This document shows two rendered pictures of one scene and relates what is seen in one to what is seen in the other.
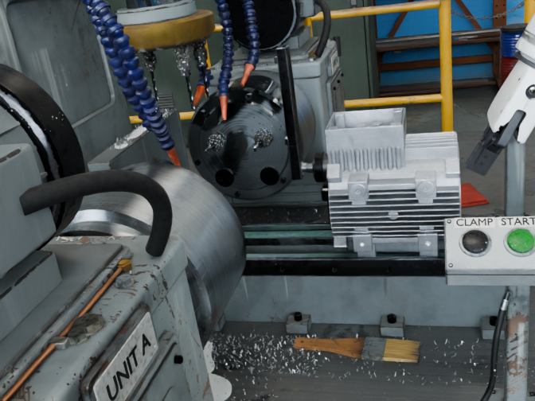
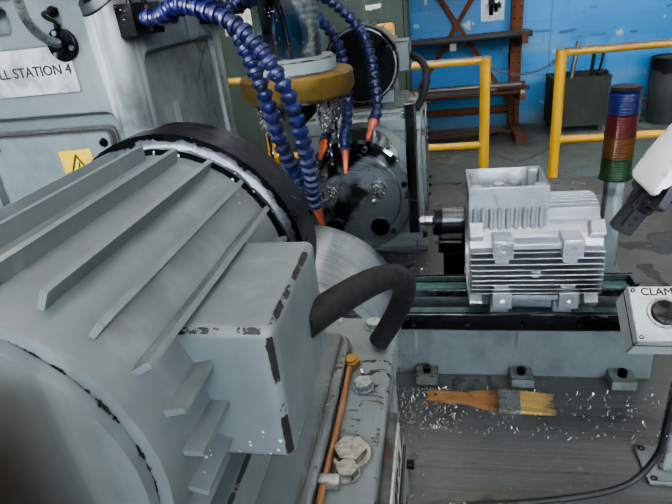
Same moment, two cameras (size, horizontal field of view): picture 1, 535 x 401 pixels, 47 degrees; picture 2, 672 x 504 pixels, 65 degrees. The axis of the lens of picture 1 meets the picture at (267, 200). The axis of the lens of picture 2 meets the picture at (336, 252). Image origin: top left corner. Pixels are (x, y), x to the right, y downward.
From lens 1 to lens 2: 24 cm
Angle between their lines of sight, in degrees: 5
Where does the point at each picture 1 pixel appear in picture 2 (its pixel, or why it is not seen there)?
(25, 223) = (312, 347)
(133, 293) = (381, 402)
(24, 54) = (159, 107)
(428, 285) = (559, 339)
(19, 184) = (308, 298)
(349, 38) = not seen: hidden behind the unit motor
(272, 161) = (384, 213)
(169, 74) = not seen: hidden behind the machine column
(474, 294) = (603, 348)
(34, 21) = (167, 72)
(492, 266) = not seen: outside the picture
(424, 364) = (563, 418)
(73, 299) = (321, 416)
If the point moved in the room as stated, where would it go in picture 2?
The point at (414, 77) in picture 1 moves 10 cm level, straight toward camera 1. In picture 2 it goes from (439, 124) to (439, 126)
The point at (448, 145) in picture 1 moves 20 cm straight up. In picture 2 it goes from (590, 204) to (604, 70)
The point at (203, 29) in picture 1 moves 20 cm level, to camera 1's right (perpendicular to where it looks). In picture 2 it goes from (348, 83) to (475, 67)
